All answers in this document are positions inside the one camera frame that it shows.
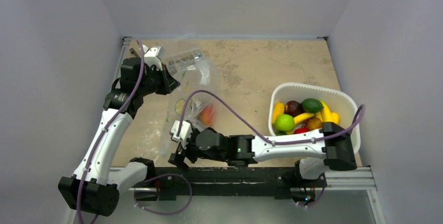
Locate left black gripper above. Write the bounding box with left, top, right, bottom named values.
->
left=137, top=64, right=180, bottom=97

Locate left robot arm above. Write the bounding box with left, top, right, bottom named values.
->
left=58, top=56, right=180, bottom=217

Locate white plastic basket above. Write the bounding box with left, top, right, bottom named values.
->
left=252, top=82, right=360, bottom=161

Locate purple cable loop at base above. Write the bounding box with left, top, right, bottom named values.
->
left=133, top=173, right=193, bottom=216

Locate yellow fake banana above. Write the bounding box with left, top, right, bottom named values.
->
left=294, top=100, right=332, bottom=125

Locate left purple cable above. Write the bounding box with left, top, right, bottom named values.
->
left=76, top=40, right=145, bottom=224

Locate red apple in basket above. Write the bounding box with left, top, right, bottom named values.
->
left=294, top=126, right=309, bottom=134

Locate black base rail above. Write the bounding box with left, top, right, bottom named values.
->
left=132, top=167, right=326, bottom=203

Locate brown fake kiwi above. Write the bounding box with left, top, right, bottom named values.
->
left=306, top=117, right=323, bottom=131

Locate clear plastic bag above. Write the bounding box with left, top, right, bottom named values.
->
left=159, top=53, right=222, bottom=157

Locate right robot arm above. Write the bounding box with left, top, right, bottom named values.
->
left=168, top=121, right=357, bottom=186

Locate dark green fake avocado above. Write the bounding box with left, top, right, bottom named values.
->
left=301, top=98, right=324, bottom=113

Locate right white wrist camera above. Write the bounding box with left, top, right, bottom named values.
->
left=170, top=120, right=192, bottom=144

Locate black metal T-wrench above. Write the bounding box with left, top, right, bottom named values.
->
left=129, top=48, right=140, bottom=58

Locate clear plastic screw box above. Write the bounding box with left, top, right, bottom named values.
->
left=162, top=40, right=206, bottom=76

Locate orange fake fruit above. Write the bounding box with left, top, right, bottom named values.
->
left=199, top=104, right=215, bottom=127

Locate light green fake apple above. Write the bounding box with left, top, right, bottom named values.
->
left=274, top=114, right=296, bottom=132

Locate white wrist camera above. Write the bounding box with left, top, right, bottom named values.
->
left=170, top=120, right=192, bottom=144
left=142, top=44, right=164, bottom=70

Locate yellow fake lemon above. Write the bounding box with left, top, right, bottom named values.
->
left=331, top=112, right=341, bottom=125

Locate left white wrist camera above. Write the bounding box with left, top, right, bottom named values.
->
left=142, top=44, right=164, bottom=70

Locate dark red fake fruit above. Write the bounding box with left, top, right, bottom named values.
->
left=284, top=100, right=305, bottom=117

